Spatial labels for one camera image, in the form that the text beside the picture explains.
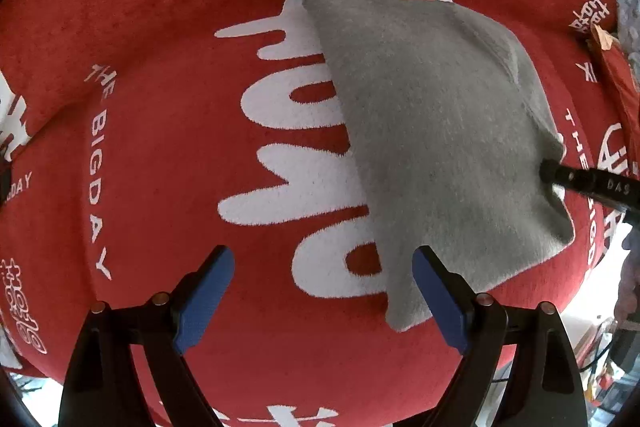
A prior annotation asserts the red paper packet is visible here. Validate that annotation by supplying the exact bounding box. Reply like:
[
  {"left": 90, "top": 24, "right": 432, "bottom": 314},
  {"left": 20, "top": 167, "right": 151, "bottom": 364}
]
[{"left": 590, "top": 27, "right": 640, "bottom": 138}]

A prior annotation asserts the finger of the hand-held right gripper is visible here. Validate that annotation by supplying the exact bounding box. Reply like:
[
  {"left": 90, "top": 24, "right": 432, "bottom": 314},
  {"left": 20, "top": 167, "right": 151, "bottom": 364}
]
[{"left": 542, "top": 158, "right": 640, "bottom": 218}]

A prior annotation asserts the red printed blanket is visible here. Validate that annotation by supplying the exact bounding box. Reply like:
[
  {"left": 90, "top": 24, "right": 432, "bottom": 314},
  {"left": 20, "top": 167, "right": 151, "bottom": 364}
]
[{"left": 0, "top": 0, "right": 640, "bottom": 427}]

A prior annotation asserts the grey knitted small garment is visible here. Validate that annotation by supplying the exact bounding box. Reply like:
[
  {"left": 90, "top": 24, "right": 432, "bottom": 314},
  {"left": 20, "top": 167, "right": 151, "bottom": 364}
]
[{"left": 299, "top": 0, "right": 576, "bottom": 333}]

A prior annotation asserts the grey fuzzy cloth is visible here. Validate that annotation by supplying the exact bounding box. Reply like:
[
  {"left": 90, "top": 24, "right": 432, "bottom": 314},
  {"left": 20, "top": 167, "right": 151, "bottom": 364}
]
[{"left": 616, "top": 0, "right": 640, "bottom": 58}]

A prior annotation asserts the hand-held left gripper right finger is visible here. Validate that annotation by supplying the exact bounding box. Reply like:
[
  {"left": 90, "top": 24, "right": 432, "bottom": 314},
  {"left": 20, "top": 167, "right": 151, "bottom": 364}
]
[{"left": 411, "top": 245, "right": 591, "bottom": 427}]

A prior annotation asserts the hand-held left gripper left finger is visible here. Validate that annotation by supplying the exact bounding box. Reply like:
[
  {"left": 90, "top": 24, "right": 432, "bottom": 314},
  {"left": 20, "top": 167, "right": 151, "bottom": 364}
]
[{"left": 57, "top": 245, "right": 236, "bottom": 427}]

